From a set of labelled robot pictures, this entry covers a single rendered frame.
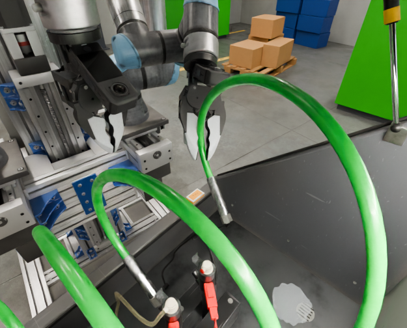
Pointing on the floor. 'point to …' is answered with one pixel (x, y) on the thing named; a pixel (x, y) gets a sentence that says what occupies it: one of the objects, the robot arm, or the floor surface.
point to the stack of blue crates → (307, 21)
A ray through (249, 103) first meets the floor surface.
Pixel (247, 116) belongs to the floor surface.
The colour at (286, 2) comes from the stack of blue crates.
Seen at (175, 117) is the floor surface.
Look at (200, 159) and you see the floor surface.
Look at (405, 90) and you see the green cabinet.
